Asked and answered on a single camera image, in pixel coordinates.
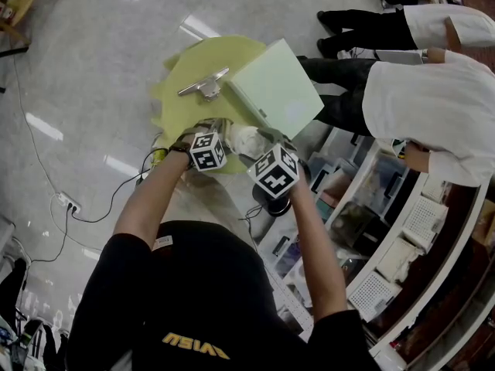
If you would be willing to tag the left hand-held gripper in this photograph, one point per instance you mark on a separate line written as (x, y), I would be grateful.
(207, 153)

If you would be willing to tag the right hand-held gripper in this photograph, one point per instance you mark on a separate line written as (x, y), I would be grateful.
(272, 172)

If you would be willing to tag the person's left forearm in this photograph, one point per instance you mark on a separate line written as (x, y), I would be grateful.
(151, 195)

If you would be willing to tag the person's right forearm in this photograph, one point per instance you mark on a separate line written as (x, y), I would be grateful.
(317, 246)

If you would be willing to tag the round table with green cloth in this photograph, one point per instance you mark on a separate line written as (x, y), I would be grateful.
(181, 118)

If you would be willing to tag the silver metal tool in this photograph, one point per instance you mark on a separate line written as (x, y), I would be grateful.
(205, 83)

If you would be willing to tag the pale green flat box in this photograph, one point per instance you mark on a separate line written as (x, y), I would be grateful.
(278, 87)

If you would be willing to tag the black wristwatch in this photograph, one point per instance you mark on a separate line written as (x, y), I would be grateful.
(179, 149)

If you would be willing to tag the black waste bin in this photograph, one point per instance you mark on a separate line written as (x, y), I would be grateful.
(279, 207)

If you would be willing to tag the person's beige trousers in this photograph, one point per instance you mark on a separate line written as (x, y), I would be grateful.
(205, 199)

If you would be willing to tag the stack of clear storage boxes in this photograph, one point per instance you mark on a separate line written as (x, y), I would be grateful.
(348, 191)

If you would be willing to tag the grey laptop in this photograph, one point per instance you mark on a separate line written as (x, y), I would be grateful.
(398, 57)

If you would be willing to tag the person's black t-shirt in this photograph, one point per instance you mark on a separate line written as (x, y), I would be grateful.
(193, 284)

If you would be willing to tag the row of white perforated baskets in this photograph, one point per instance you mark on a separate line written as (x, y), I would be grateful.
(425, 218)

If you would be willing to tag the white curved shelf unit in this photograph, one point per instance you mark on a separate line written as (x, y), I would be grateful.
(294, 307)

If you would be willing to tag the white power strip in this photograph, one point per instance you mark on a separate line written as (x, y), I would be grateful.
(69, 203)

